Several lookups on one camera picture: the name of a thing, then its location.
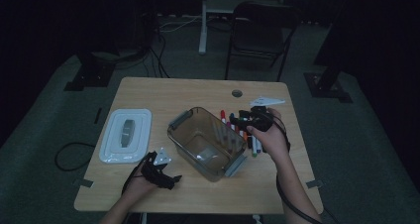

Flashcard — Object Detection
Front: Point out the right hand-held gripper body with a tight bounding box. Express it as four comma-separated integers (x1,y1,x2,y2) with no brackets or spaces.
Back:
246,97,285,133

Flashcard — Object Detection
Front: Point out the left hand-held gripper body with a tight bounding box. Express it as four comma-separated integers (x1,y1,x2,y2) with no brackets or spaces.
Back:
141,147,176,190

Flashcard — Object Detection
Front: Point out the transparent brown storage box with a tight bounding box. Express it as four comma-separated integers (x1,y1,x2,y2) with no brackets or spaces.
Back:
166,106,248,182

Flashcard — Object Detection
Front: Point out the person's left hand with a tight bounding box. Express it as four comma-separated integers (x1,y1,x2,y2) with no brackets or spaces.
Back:
122,166,160,203

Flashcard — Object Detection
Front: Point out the person's right hand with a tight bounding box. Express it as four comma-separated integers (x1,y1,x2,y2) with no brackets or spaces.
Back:
246,107,291,165

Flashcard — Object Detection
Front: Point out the white box lid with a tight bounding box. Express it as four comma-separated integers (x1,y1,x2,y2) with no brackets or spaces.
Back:
98,108,154,165

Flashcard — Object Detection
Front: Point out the black stand base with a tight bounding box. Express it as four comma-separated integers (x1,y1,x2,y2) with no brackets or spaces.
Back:
63,50,117,93
303,19,354,104

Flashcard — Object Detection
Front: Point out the grey tape piece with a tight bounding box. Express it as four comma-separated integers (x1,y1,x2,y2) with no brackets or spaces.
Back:
305,179,325,189
72,178,94,188

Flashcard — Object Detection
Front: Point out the black folding chair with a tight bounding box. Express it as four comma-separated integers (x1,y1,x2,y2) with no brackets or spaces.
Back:
225,0,300,83

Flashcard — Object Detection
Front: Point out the black equipment rack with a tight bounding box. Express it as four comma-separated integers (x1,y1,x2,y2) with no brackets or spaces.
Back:
75,0,159,58

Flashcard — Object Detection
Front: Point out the right hand-held gripper cable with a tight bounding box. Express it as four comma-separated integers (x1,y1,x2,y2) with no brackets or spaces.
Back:
272,113,324,224

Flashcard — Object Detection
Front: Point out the white desk frame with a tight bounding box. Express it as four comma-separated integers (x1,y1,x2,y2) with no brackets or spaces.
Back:
197,0,289,56

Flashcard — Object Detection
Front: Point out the black looped floor cable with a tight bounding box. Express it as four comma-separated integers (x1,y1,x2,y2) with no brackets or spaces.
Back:
53,141,97,172

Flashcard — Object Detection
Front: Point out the bundle of black cables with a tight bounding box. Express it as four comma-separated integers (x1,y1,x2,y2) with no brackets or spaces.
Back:
115,32,171,79

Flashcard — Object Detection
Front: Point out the white floor cable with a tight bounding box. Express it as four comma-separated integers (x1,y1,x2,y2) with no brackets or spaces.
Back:
157,15,203,34

